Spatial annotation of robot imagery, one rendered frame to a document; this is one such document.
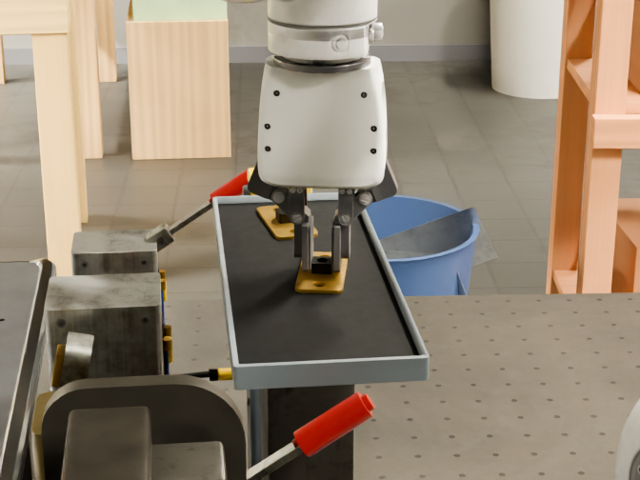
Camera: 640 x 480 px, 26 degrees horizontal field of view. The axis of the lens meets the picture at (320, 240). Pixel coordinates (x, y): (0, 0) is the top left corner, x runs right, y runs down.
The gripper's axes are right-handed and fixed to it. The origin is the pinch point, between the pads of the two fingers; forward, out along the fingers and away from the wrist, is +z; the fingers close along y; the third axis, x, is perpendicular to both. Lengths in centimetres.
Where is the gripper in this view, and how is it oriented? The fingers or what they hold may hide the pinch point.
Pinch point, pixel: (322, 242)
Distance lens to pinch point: 112.7
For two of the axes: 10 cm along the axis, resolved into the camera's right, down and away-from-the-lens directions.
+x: -0.8, 3.5, -9.3
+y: -10.0, -0.3, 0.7
